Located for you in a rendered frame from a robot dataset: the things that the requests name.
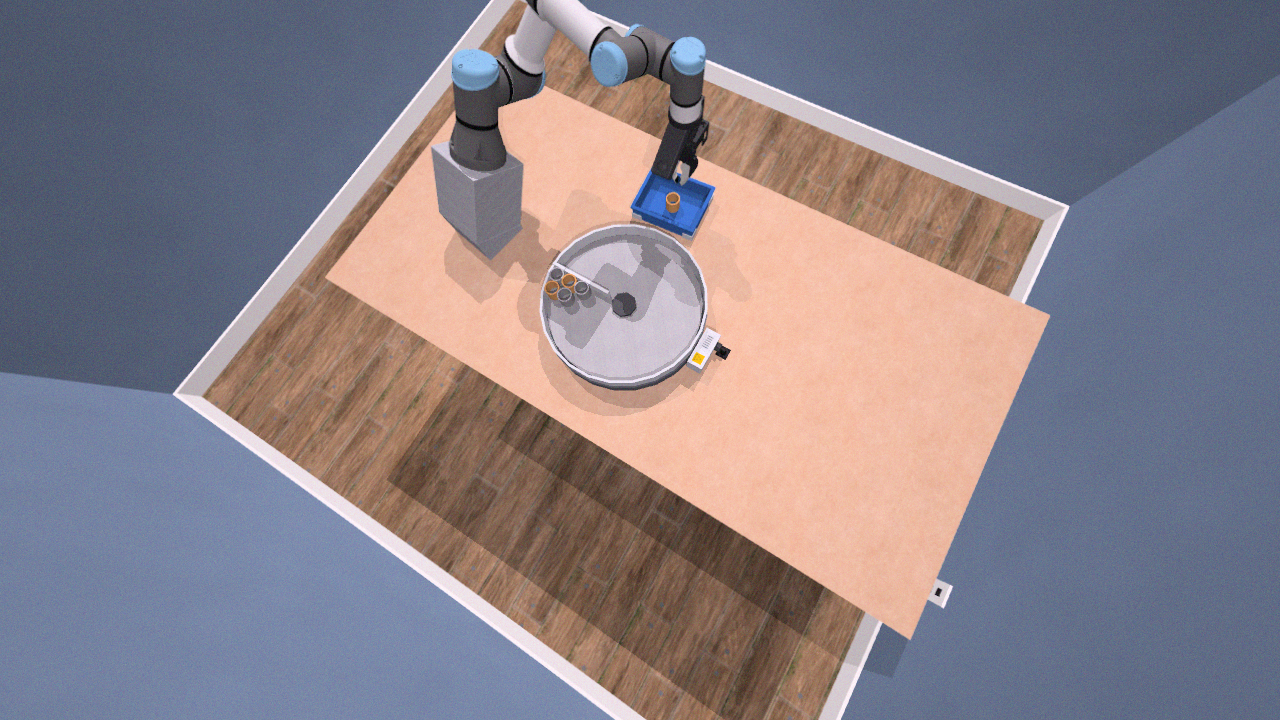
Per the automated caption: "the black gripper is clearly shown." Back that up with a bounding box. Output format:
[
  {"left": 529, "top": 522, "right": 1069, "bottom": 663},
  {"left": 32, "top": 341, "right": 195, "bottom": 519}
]
[{"left": 668, "top": 95, "right": 709, "bottom": 186}]

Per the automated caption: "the grey round turntable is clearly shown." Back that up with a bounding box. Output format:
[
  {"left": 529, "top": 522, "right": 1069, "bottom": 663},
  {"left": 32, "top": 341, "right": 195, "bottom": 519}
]
[{"left": 540, "top": 224, "right": 731, "bottom": 389}]

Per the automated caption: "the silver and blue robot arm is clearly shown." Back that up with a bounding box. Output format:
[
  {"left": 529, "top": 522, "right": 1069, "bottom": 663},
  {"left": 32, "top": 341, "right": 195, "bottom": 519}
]
[{"left": 449, "top": 0, "right": 707, "bottom": 181}]

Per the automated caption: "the blue crate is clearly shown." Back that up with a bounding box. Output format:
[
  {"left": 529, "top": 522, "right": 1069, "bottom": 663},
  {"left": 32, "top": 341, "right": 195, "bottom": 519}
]
[{"left": 630, "top": 169, "right": 716, "bottom": 241}]

